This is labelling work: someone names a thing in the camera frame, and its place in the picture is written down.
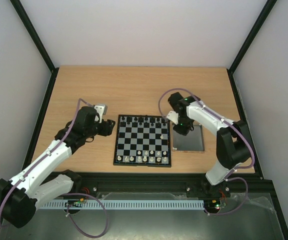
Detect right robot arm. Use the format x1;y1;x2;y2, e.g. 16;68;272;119
166;92;255;196

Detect black frame post right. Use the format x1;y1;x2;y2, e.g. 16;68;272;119
228;0;277;74

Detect purple cable floor loop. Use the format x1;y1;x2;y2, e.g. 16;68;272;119
63;193;109;239

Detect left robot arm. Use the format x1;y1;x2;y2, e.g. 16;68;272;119
0;104;115;228

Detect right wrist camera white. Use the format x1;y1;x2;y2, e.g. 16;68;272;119
166;111;179;125

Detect metal tray wooden rim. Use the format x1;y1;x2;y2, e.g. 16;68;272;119
172;123;205;153

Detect black frame post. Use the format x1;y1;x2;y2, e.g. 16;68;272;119
9;0;56;73
228;0;277;74

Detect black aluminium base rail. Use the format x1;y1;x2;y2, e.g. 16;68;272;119
76;172;232;198

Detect black white chessboard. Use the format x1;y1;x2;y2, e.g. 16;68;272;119
113;114;172;168

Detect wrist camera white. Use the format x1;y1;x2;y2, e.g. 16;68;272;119
166;111;179;125
94;104;108;123

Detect white slotted cable duct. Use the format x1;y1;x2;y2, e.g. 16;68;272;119
37;197;205;210

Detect black frame post left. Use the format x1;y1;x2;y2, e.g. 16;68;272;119
9;0;56;73

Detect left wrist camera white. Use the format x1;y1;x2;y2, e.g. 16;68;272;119
94;104;108;123

